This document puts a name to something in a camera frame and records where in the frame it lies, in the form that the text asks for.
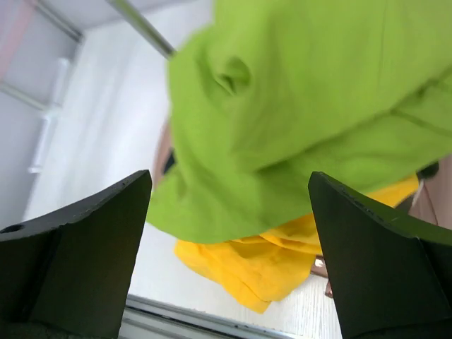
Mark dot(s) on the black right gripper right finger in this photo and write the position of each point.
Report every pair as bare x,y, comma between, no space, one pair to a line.
390,273

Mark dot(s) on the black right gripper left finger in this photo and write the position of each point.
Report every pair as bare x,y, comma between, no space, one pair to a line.
67,274

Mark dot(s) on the yellow shorts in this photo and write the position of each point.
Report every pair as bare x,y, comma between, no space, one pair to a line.
253,235

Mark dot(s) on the lime green shorts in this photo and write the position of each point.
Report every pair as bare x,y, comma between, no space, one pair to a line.
272,91

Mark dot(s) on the navy dark shorts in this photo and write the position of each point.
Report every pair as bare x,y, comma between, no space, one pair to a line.
170,162

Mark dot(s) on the translucent pink plastic basin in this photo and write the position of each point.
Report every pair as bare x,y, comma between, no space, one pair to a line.
427,205

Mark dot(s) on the metal clothes rack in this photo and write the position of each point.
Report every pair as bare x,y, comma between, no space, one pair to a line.
49,109

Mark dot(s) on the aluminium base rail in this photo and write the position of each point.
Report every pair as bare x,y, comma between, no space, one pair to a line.
144,318

